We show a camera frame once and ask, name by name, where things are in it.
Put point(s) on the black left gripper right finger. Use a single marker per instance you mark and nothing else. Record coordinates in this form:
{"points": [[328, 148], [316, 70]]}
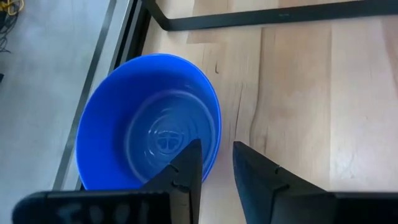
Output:
{"points": [[273, 199]]}

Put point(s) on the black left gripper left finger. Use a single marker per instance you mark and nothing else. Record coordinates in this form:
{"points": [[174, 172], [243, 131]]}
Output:
{"points": [[168, 205]]}

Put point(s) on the purple plastic mini bowl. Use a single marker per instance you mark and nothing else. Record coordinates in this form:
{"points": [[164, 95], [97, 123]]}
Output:
{"points": [[140, 93]]}

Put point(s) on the black metal mesh shelf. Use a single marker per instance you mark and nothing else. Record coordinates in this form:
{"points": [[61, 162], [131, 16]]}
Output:
{"points": [[280, 15]]}

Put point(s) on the black table edge rail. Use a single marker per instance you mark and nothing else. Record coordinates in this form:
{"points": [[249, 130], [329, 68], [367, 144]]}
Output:
{"points": [[136, 31]]}

